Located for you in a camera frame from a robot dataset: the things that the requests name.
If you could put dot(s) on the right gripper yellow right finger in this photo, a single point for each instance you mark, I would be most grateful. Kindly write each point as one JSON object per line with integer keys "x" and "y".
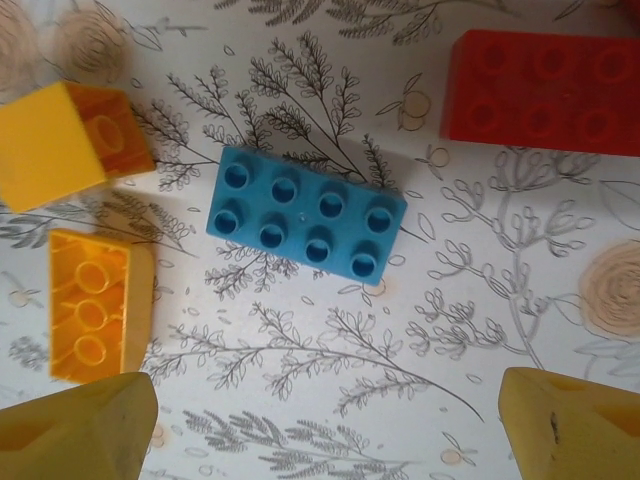
{"x": 575, "y": 435}

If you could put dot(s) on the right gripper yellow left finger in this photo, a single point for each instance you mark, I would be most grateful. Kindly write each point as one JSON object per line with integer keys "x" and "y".
{"x": 75, "y": 435}

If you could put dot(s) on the yellow-orange lego brick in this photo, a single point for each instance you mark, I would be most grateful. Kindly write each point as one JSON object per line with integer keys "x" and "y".
{"x": 45, "y": 150}
{"x": 90, "y": 300}

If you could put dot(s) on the blue lego brick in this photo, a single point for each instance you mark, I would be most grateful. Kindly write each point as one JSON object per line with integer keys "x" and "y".
{"x": 300, "y": 220}

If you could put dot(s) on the long red lego brick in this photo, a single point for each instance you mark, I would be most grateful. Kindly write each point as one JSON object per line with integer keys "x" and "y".
{"x": 540, "y": 90}

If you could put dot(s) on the floral patterned tablecloth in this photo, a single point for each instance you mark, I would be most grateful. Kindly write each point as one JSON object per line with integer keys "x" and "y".
{"x": 350, "y": 350}

